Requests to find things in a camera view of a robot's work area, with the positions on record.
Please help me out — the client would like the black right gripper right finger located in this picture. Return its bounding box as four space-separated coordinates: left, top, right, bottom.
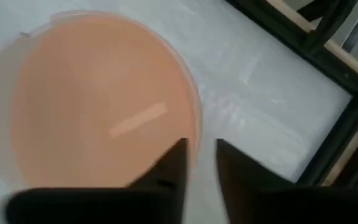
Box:
216 138 358 224

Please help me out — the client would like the black table frame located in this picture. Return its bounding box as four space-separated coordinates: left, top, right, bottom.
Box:
225 0 358 188

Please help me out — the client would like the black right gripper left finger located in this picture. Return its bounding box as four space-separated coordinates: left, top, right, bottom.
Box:
4 138 189 224

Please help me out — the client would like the light wooden beam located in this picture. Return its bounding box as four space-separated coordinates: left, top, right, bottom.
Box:
266 0 358 88

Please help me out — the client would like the pink plastic bowl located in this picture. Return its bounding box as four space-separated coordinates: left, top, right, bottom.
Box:
0 10 203 191

